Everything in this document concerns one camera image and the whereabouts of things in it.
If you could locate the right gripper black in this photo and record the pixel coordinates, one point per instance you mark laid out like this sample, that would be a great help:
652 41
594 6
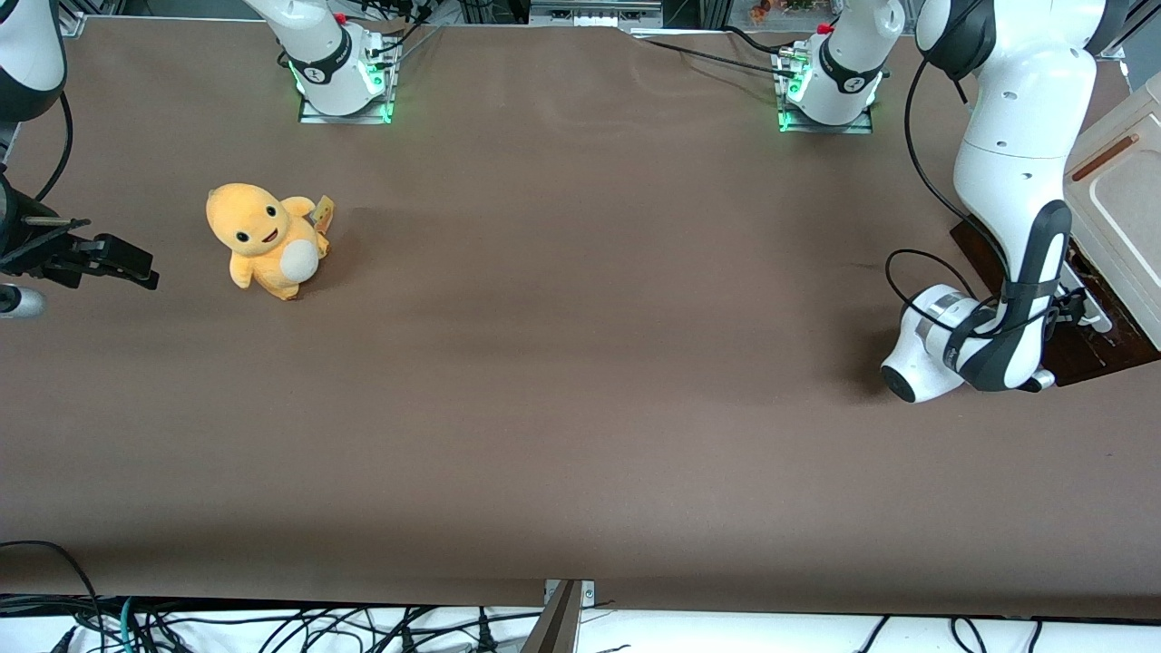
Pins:
36 253

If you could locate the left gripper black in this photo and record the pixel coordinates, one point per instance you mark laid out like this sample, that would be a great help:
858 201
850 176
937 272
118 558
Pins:
1067 307

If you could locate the brown wooden drawer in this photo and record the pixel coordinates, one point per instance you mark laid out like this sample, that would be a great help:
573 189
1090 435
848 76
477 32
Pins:
1111 295

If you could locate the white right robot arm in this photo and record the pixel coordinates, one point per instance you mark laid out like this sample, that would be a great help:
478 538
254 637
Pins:
322 45

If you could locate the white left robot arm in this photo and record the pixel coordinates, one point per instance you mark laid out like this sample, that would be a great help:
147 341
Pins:
1016 136

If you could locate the cream drawer front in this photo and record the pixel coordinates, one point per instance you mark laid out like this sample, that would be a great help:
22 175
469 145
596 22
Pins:
1134 218

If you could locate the dark wooden base board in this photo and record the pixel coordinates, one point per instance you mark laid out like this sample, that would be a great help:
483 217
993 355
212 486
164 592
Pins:
1088 358

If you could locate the yellow plush toy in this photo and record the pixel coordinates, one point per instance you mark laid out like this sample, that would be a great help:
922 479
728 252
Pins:
258 231

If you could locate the brown wooden bar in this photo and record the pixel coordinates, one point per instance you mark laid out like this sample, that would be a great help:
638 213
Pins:
1105 157

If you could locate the beige plastic bin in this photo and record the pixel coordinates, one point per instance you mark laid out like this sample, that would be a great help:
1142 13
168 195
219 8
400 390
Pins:
1116 113

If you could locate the gray metal box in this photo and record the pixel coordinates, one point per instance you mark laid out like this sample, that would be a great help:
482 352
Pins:
594 13

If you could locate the wooden beam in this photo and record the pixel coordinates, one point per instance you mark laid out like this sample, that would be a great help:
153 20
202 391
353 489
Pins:
555 626

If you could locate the metal table bracket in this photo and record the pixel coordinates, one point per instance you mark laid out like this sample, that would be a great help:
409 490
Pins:
588 591

